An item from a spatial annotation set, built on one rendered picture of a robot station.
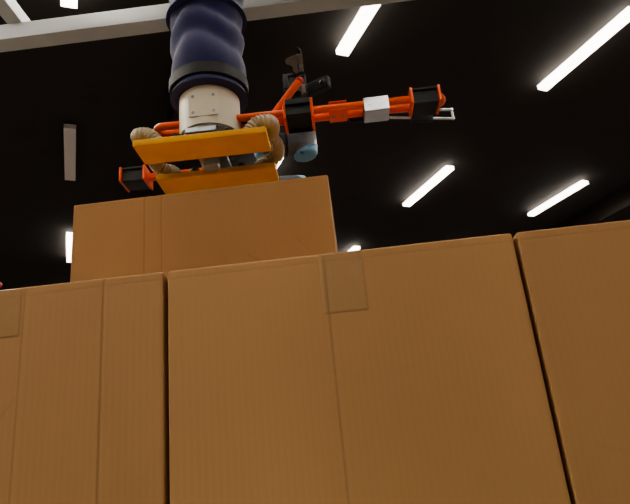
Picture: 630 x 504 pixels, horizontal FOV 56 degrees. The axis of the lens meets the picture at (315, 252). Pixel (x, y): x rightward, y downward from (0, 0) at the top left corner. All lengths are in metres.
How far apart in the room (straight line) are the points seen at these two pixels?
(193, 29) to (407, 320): 1.32
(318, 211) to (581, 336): 0.78
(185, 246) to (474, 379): 0.86
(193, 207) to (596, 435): 1.00
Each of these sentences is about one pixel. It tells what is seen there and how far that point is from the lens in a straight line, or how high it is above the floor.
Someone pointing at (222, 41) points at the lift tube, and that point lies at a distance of 1.79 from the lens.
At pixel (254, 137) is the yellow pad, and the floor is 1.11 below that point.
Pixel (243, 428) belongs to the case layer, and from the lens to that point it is 0.65.
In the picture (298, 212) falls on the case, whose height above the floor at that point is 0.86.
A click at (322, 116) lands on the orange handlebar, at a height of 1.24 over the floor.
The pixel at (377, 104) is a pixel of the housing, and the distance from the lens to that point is 1.68.
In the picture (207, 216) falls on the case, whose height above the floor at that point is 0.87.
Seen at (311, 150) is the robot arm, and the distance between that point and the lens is 2.22.
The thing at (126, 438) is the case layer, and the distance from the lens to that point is 0.69.
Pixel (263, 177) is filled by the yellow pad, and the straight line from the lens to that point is 1.73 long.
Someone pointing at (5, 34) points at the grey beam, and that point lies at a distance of 4.58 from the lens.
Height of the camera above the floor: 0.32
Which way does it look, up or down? 20 degrees up
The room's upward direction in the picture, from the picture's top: 6 degrees counter-clockwise
